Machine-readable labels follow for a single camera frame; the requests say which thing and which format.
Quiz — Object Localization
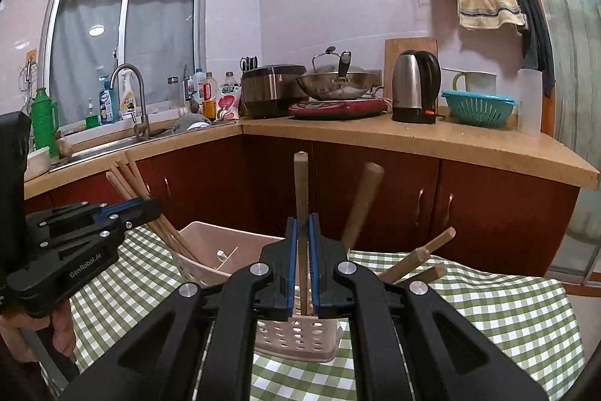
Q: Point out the pink perforated utensil basket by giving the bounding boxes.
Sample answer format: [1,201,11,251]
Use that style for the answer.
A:
[168,219,344,365]

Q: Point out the frosted glass sliding door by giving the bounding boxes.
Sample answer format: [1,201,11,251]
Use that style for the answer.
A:
[542,0,600,283]

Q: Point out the knife block with scissors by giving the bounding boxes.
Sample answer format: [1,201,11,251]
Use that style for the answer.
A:
[239,56,259,73]

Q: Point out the green checkered tablecloth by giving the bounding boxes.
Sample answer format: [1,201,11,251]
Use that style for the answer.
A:
[70,228,585,400]

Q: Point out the dark hanging cloth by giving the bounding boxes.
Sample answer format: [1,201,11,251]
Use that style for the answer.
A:
[516,0,555,99]

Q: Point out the white green-handled mug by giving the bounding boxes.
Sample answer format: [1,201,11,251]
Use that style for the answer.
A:
[452,71,496,95]

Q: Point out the black rice cooker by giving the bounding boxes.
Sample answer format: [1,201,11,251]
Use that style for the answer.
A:
[242,64,309,119]

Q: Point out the steel kitchen sink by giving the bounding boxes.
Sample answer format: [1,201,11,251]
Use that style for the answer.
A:
[50,116,237,173]

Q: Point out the translucent white plastic cup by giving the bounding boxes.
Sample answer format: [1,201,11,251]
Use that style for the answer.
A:
[518,68,543,135]

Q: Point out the steel wok with lid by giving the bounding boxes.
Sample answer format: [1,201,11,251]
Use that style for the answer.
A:
[296,46,383,102]

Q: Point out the aluminium sliding window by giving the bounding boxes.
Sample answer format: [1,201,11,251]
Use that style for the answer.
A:
[43,0,205,127]

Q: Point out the teal plastic colander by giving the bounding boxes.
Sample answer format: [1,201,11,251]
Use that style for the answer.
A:
[441,91,516,128]

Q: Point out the red label sauce bottle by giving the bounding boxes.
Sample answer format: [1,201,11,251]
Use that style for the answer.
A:
[200,72,219,121]

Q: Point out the red kitchen cabinets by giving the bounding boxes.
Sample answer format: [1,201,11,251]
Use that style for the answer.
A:
[22,133,581,279]

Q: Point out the stainless electric kettle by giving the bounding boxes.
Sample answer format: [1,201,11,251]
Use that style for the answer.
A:
[392,51,441,124]

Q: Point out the chrome kitchen faucet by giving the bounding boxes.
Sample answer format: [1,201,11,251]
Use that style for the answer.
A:
[109,63,150,139]

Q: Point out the red induction cooker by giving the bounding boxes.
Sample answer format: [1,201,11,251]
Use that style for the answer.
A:
[288,99,387,120]

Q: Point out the green thermos jug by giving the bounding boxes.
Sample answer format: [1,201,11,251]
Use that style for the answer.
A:
[30,88,59,160]

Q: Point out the small green bottle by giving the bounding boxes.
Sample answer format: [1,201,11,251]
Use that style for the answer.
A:
[85,100,101,129]

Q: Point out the person's left hand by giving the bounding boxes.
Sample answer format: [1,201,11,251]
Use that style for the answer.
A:
[1,300,76,363]

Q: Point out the blue dish soap bottle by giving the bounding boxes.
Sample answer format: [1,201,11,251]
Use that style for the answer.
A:
[99,74,119,125]

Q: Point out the white spray cleaner bottle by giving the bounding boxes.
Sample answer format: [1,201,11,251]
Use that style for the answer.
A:
[119,69,136,120]

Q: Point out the wooden cutting board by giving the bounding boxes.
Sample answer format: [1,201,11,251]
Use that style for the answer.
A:
[383,36,438,101]

